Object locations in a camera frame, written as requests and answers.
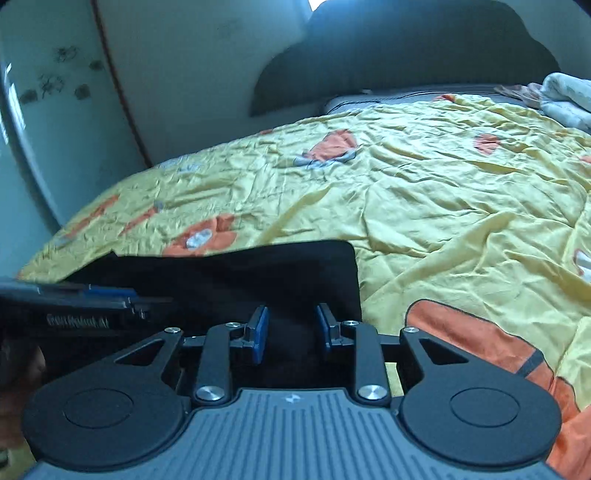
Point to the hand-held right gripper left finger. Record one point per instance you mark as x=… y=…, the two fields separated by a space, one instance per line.
x=261 y=332

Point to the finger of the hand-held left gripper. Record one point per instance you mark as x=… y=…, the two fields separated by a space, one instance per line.
x=111 y=291

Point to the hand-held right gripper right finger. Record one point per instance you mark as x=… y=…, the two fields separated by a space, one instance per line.
x=323 y=330

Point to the black pants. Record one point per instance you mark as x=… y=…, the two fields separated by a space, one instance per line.
x=221 y=286

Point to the yellow printed blanket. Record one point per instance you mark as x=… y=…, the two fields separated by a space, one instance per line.
x=438 y=207

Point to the flower print wardrobe door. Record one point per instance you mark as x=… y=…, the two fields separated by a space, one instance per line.
x=69 y=115

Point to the grey pillow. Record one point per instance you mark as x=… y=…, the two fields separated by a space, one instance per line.
x=369 y=100

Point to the grey scalloped headboard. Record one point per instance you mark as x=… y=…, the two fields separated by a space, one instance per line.
x=415 y=55

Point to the pink cloth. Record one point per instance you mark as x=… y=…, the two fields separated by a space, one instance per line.
x=521 y=94

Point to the white crumpled quilt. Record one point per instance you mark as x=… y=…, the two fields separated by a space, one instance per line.
x=565 y=99

